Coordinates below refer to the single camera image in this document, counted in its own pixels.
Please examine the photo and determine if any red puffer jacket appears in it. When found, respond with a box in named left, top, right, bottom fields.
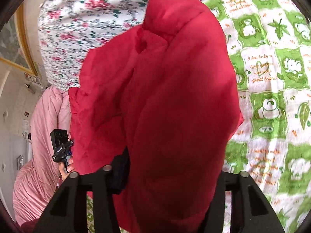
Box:
left=69, top=0, right=243, bottom=232

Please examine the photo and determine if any pink quilt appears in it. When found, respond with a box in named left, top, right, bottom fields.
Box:
left=13, top=86, right=71, bottom=226

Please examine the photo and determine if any person left hand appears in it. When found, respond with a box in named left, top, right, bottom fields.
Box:
left=59, top=157, right=75, bottom=181

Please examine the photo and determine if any floral bed sheet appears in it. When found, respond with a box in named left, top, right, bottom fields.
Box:
left=38, top=0, right=273, bottom=93

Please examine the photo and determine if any green white patterned quilt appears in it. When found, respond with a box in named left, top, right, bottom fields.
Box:
left=86, top=0, right=311, bottom=233

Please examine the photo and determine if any gold framed picture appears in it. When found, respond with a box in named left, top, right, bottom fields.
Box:
left=1, top=3, right=38, bottom=76

